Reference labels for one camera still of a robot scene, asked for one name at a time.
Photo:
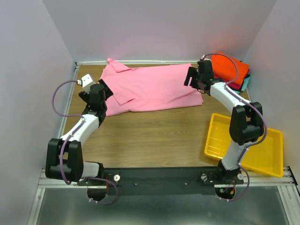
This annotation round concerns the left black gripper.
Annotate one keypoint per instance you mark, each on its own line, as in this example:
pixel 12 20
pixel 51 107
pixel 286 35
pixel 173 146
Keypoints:
pixel 108 92

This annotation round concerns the teal folded t shirt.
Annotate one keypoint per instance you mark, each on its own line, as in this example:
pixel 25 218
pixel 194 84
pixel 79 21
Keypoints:
pixel 244 85

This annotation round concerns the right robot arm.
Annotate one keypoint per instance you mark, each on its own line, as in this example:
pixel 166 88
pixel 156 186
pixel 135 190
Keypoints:
pixel 247 127

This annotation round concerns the orange folded t shirt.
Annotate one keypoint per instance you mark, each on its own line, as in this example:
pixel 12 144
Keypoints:
pixel 223 63

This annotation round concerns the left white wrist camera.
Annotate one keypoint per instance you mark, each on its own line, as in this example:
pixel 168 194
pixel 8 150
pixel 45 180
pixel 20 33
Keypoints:
pixel 86 82

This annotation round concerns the pink t shirt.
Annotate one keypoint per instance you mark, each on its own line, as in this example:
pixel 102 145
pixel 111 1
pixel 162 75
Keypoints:
pixel 144 89

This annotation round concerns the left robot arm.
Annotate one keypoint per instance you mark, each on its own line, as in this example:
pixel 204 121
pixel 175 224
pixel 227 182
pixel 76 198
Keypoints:
pixel 64 159

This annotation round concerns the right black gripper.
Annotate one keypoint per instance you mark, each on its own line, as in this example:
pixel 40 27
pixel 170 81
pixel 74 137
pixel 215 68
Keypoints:
pixel 192 73

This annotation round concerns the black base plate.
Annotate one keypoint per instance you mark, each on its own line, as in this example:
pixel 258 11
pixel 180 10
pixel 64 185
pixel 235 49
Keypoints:
pixel 207 180

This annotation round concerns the yellow plastic tray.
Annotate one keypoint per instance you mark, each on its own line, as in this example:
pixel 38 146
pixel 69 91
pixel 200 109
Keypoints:
pixel 265 158

